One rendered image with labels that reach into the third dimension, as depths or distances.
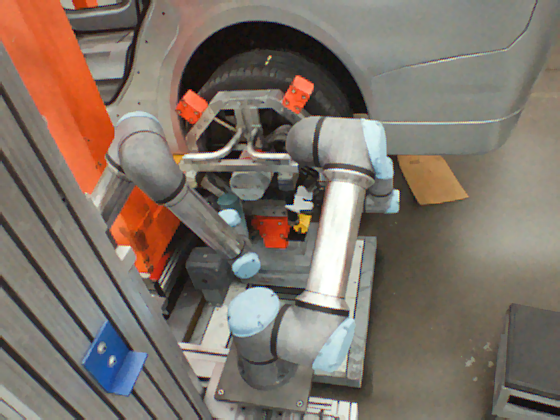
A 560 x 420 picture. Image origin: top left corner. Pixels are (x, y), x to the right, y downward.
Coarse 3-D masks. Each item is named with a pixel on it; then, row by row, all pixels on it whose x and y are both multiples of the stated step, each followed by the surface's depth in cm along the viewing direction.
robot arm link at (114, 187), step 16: (144, 112) 107; (128, 128) 100; (144, 128) 99; (160, 128) 105; (112, 144) 104; (112, 160) 103; (112, 176) 106; (96, 192) 108; (112, 192) 107; (128, 192) 110; (112, 208) 110; (112, 224) 114
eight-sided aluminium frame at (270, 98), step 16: (224, 96) 154; (240, 96) 151; (256, 96) 149; (272, 96) 148; (208, 112) 157; (288, 112) 150; (304, 112) 153; (192, 128) 163; (192, 144) 168; (208, 176) 180; (320, 176) 165; (224, 192) 182; (256, 208) 184; (272, 208) 182
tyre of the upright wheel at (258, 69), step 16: (256, 48) 168; (272, 48) 166; (224, 64) 168; (240, 64) 159; (256, 64) 156; (272, 64) 155; (288, 64) 158; (304, 64) 161; (320, 64) 167; (208, 80) 165; (224, 80) 156; (240, 80) 155; (256, 80) 153; (272, 80) 152; (288, 80) 151; (320, 80) 159; (336, 80) 170; (208, 96) 162; (320, 96) 154; (336, 96) 163; (320, 112) 156; (336, 112) 157; (352, 112) 176
